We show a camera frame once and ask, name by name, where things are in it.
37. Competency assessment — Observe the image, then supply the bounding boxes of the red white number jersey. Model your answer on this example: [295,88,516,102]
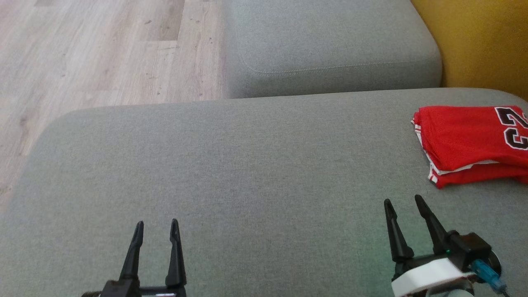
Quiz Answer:
[411,106,528,176]

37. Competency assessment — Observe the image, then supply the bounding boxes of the small grey sofa cushion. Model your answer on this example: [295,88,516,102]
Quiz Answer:
[223,0,443,99]

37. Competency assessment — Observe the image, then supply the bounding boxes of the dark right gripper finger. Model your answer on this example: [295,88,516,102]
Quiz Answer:
[415,195,450,255]
[384,199,414,264]

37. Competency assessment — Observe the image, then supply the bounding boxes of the large grey sofa seat cushion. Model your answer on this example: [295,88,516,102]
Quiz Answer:
[0,87,528,297]

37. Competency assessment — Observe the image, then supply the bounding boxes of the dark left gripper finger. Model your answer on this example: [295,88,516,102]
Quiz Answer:
[165,219,187,288]
[120,221,145,282]

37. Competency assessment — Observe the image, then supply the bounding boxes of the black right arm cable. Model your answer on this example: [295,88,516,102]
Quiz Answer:
[470,259,511,297]

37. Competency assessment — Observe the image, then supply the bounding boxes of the yellow sofa cushion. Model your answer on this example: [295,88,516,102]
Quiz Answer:
[410,0,528,101]

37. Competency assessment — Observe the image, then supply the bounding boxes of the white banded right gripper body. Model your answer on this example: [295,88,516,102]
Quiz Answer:
[391,254,475,297]

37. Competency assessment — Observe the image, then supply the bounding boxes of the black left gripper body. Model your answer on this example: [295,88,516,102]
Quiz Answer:
[82,280,187,297]

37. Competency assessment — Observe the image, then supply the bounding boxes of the red white striped shorts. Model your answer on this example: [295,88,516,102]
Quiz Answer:
[428,163,528,189]

